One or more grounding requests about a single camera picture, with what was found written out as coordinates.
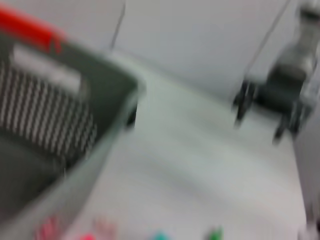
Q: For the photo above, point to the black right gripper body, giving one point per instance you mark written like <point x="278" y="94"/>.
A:
<point x="280" y="90"/>

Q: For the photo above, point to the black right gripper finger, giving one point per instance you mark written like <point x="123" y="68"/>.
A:
<point x="243" y="102"/>
<point x="287" y="122"/>

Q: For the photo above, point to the grey perforated plastic storage basket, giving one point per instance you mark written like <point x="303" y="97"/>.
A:
<point x="50" y="112"/>

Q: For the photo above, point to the green toy brick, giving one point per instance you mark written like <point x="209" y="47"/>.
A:
<point x="215" y="234"/>

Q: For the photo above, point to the cyan flat toy brick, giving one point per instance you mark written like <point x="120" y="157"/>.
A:
<point x="160" y="236"/>

